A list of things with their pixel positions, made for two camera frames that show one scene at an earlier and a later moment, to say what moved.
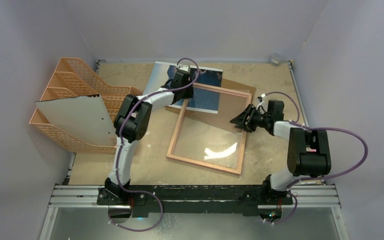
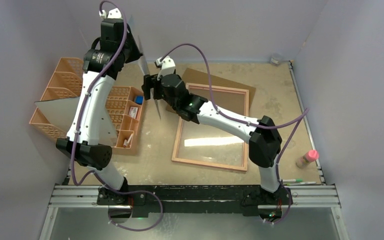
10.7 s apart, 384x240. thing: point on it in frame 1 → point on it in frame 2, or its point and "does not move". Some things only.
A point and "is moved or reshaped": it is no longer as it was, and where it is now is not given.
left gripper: x=189 y=94 → x=136 y=52
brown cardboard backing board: x=234 y=97 does not move
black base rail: x=196 y=198 does not move
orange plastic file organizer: x=71 y=78 does not move
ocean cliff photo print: x=203 y=100 → x=146 y=71
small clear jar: x=274 y=61 does not move
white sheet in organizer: x=84 y=116 does not move
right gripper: x=249 y=118 → x=149 y=87
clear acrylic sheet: x=207 y=135 does not move
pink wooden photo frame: x=170 y=155 is moved or reshaped
